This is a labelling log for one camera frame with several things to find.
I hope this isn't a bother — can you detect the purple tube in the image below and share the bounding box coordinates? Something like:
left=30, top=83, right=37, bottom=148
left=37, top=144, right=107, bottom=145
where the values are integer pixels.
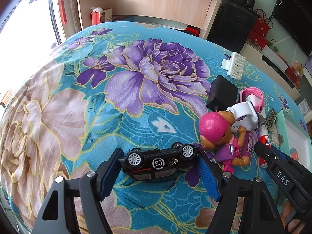
left=241, top=130, right=259, bottom=158

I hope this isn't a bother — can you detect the red hanging ornament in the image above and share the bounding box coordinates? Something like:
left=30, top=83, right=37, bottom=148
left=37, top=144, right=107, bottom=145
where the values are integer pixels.
left=59, top=0, right=67, bottom=24

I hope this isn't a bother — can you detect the black television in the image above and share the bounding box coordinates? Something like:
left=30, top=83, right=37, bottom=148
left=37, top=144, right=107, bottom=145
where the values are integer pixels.
left=272, top=0, right=311, bottom=56

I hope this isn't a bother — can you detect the cream tv cabinet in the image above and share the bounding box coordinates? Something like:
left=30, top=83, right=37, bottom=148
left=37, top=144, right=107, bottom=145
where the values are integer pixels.
left=240, top=42, right=301, bottom=101

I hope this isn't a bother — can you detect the white foam tray box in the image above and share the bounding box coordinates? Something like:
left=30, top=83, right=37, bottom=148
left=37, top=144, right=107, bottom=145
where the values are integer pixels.
left=276, top=110, right=311, bottom=169

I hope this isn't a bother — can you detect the red white glue bottle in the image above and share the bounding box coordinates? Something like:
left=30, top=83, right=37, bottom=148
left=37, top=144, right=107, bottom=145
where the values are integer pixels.
left=258, top=125, right=272, bottom=168

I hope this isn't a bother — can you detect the red gift box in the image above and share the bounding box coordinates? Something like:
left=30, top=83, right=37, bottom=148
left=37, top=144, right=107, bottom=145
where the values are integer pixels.
left=247, top=30, right=268, bottom=50

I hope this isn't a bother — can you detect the wooden shelf desk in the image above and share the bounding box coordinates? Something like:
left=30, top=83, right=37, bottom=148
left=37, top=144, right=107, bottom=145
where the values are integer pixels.
left=77, top=0, right=221, bottom=39

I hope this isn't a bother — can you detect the black mini fridge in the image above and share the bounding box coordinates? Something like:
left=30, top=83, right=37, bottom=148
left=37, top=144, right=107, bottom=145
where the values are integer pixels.
left=207, top=0, right=258, bottom=53

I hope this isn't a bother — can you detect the cream hair claw clip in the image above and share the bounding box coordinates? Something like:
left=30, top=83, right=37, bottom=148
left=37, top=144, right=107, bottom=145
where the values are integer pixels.
left=221, top=52, right=245, bottom=80

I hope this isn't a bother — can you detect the gold patterned lighter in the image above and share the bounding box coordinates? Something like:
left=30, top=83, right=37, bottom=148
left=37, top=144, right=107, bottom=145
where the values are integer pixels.
left=265, top=108, right=277, bottom=131

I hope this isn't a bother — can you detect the black toy car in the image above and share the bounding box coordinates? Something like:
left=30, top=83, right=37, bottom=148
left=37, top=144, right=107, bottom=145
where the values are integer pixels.
left=118, top=142, right=200, bottom=181

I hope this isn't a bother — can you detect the white flat box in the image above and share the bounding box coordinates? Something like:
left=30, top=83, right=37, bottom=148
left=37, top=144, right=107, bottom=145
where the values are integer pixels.
left=262, top=46, right=288, bottom=72

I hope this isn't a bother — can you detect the floral blue tablecloth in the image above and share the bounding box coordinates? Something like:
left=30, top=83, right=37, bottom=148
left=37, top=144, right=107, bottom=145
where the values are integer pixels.
left=1, top=22, right=307, bottom=233

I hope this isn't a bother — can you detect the black charger plug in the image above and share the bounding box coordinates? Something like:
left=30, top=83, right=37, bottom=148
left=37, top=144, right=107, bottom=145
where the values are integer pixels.
left=206, top=75, right=238, bottom=112

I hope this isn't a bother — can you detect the orange blue toy block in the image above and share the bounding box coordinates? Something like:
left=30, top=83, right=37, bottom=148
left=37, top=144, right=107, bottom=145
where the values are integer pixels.
left=290, top=148, right=299, bottom=161

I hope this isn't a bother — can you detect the pink helmet puppy toy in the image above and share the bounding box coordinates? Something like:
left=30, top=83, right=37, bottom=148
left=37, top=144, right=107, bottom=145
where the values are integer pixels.
left=199, top=111, right=251, bottom=174

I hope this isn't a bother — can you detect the red gift bag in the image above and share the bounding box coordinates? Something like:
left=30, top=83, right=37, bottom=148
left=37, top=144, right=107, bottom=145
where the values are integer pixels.
left=91, top=7, right=113, bottom=25

